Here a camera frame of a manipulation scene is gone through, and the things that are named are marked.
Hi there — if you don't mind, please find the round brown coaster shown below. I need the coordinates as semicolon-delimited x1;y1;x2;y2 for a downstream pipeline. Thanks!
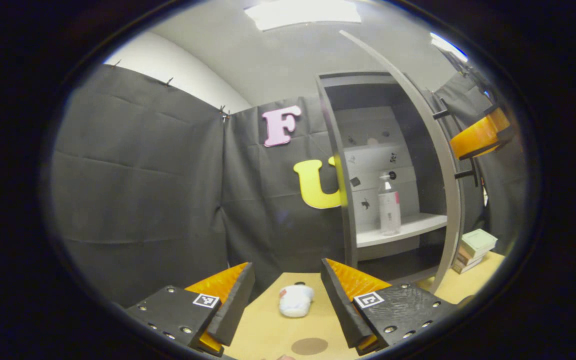
291;337;329;356

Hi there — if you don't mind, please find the large ceiling light panel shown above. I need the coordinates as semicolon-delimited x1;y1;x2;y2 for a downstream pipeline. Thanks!
244;0;363;32

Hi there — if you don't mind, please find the brown book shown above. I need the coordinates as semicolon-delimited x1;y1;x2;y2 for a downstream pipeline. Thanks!
455;245;489;268

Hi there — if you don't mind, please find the grey book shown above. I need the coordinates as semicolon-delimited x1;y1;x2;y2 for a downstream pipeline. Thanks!
451;257;484;275

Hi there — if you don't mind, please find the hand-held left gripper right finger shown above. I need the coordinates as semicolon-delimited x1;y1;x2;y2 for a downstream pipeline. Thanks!
320;258;456;357

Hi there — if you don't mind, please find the clear plastic bottle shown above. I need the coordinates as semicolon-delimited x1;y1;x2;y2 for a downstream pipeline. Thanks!
378;172;402;237

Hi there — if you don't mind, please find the pale green book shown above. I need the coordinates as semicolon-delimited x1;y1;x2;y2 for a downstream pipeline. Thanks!
460;228;498;258

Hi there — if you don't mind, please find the black backdrop cloth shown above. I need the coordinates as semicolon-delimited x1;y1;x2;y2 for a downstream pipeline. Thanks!
48;64;524;308

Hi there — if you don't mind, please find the black cabinet door handle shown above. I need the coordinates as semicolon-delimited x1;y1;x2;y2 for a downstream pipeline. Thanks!
432;99;481;189

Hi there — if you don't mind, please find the dark grey cabinet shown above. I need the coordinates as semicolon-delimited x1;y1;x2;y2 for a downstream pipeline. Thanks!
315;71;466;286

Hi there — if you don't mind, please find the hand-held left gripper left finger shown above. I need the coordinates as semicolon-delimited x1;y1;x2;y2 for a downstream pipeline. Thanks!
125;262;256;357

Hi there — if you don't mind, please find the white crumpled cloth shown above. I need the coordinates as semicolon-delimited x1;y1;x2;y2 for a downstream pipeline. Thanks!
278;283;315;318

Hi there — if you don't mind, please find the narrow ceiling light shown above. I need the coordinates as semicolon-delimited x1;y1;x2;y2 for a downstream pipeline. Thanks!
430;32;469;63

